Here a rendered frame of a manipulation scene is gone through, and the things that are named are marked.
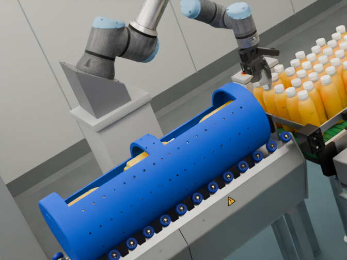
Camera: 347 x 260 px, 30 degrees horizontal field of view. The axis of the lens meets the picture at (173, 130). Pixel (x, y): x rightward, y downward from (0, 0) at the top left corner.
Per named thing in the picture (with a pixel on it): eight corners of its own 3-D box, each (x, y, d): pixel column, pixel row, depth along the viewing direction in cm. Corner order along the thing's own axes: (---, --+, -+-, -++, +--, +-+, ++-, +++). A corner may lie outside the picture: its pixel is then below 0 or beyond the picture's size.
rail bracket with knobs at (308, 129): (298, 152, 256) (292, 130, 251) (312, 143, 258) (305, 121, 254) (315, 159, 248) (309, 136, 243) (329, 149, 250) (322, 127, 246)
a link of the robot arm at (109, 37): (79, 46, 311) (90, 11, 308) (110, 54, 321) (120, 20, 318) (93, 52, 299) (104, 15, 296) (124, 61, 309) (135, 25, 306)
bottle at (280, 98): (283, 125, 278) (271, 87, 270) (299, 122, 275) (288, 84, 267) (283, 133, 272) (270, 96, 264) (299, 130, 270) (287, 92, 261)
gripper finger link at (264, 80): (261, 94, 268) (252, 75, 266) (272, 87, 270) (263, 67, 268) (265, 94, 265) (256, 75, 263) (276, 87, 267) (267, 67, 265)
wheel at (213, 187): (204, 183, 245) (205, 182, 243) (215, 180, 246) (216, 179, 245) (208, 195, 244) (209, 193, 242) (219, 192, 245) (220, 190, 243)
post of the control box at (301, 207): (310, 252, 339) (254, 88, 296) (315, 248, 341) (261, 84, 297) (315, 255, 336) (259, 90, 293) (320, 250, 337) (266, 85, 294)
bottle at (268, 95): (280, 129, 275) (267, 92, 267) (269, 126, 281) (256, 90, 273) (291, 120, 278) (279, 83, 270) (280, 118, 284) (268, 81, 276)
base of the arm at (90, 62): (71, 65, 315) (77, 45, 314) (107, 74, 323) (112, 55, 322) (80, 71, 298) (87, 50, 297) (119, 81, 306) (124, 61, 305)
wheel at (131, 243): (123, 239, 233) (123, 238, 231) (135, 236, 234) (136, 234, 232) (126, 251, 231) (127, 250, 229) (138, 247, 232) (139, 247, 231)
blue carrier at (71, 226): (59, 247, 246) (28, 190, 232) (234, 131, 276) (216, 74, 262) (91, 283, 224) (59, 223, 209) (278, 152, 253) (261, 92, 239)
